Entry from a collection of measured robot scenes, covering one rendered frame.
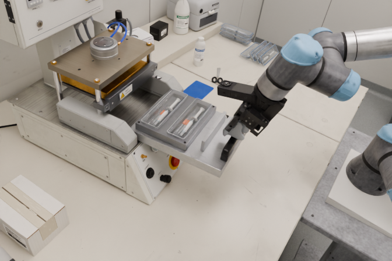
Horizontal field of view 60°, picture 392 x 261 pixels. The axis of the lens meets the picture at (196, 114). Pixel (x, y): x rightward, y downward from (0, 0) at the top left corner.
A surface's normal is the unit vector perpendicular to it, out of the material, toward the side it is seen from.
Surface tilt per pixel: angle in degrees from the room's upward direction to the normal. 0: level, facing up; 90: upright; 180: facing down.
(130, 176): 90
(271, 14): 90
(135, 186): 90
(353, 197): 4
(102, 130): 90
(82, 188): 0
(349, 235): 0
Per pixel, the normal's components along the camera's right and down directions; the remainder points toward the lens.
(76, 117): -0.45, 0.54
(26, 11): 0.89, 0.37
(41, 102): 0.10, -0.76
